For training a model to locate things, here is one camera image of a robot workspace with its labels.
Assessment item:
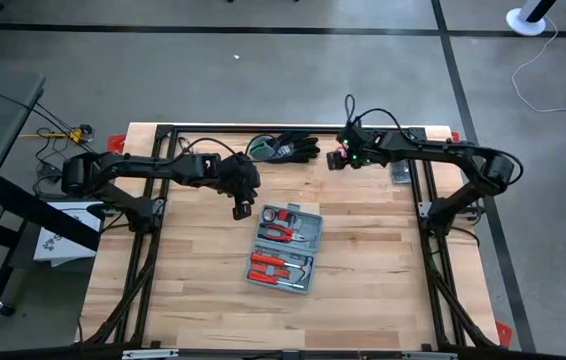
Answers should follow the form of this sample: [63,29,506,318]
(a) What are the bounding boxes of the white cardboard box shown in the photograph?
[32,199,105,267]

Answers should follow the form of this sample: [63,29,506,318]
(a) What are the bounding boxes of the silver bracket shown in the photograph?
[121,348,180,360]
[401,351,459,360]

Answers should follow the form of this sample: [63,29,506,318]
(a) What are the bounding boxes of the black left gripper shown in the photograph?
[216,152,262,222]

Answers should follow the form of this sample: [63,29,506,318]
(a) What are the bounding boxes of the black aluminium table frame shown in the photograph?
[75,123,507,351]

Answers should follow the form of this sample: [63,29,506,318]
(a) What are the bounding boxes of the yellow cable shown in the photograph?
[18,124,95,147]

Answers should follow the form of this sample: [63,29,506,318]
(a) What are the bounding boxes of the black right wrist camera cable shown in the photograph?
[343,93,417,142]

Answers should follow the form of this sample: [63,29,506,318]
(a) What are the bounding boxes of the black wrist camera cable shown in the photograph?
[177,133,277,164]
[343,93,417,142]

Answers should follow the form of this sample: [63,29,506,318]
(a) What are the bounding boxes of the black power adapter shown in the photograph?
[36,161,63,185]

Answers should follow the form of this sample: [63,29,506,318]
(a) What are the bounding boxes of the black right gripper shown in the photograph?
[326,124,390,172]

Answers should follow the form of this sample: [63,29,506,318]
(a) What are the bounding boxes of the black left wrist camera cable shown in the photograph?
[177,133,277,164]

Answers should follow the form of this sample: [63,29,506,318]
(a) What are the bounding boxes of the white round pedestal base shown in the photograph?
[505,0,559,38]

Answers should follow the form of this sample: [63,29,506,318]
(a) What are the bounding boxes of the black work glove green cuff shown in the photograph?
[272,131,322,153]
[250,139,320,165]

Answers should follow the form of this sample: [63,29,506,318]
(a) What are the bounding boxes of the black rectangular bar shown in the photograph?
[390,159,412,186]

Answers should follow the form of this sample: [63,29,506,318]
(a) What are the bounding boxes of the white floor cable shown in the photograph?
[510,16,566,114]

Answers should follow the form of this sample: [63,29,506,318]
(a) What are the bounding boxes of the red-handled pliers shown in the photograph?
[256,222,310,246]

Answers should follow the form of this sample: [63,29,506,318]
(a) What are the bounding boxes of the grey plastic tool case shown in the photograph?
[243,202,325,297]

